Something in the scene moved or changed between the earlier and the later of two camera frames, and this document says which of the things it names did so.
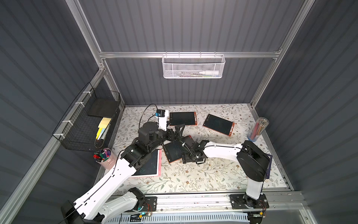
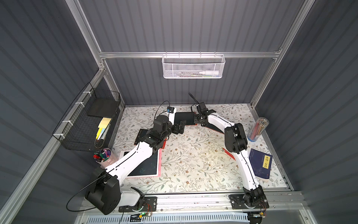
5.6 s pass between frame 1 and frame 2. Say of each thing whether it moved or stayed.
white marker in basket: stayed
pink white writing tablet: stayed
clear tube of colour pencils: stayed
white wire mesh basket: stayed
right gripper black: moved
